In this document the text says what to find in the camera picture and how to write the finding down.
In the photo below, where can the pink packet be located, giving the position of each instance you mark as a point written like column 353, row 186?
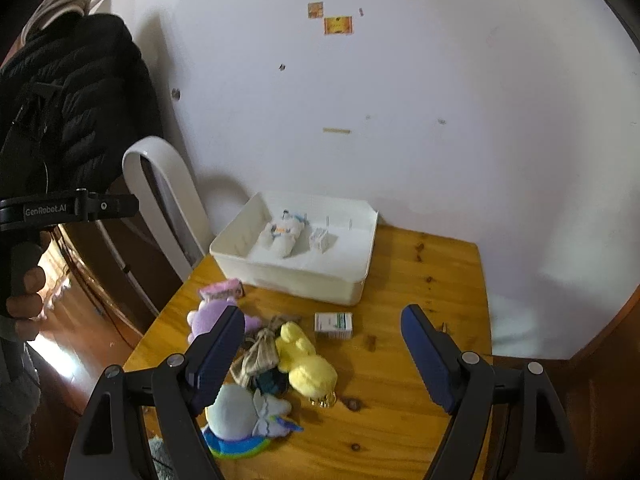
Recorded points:
column 222, row 289

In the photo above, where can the white astronaut plush toy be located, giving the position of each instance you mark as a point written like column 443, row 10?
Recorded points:
column 282, row 234

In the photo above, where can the yellow tape strip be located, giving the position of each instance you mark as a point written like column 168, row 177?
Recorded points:
column 336, row 131

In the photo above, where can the person's left forearm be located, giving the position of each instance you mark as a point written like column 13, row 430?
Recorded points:
column 15, row 400

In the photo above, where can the purple plush toy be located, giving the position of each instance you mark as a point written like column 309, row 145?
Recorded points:
column 207, row 317

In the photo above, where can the black puffer jacket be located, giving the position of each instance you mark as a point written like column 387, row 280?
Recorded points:
column 90, row 90

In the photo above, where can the yellow plush toy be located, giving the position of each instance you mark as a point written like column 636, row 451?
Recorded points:
column 307, row 365

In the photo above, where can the grey fuzzy rug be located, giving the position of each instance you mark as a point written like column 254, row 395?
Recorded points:
column 159, row 460

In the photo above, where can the white green medicine box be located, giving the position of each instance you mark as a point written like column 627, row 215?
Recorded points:
column 333, row 325

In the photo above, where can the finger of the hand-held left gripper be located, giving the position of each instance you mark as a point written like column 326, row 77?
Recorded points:
column 112, row 206

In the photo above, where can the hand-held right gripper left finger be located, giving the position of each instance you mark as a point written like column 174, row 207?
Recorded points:
column 215, row 360

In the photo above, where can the white rainbow unicorn plush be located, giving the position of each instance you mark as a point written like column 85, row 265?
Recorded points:
column 240, row 410

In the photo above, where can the person's left hand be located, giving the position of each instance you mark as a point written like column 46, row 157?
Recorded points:
column 30, row 310

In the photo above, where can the large orange wall sticker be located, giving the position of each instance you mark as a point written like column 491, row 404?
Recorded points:
column 338, row 25

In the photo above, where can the white hangers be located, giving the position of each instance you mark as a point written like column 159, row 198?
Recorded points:
column 65, row 0

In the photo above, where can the small orange wall sticker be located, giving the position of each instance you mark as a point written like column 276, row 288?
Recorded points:
column 315, row 10

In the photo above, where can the dark wooden cabinet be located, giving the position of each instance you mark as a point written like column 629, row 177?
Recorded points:
column 145, row 270

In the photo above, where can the small white box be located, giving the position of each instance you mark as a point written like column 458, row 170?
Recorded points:
column 320, row 240

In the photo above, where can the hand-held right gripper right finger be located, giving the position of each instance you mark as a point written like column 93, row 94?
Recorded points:
column 430, row 360

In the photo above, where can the white plastic bin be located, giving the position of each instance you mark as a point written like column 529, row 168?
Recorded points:
column 325, row 270

